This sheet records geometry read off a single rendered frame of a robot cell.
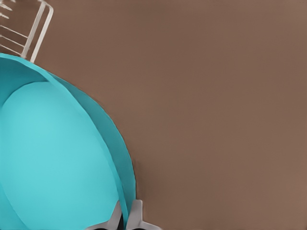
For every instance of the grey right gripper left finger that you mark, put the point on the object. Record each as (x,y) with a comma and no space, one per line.
(115,216)

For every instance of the turquoise plate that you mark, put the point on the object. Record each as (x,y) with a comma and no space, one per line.
(52,143)

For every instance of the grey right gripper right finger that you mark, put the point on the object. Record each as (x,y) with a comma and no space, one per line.
(136,213)

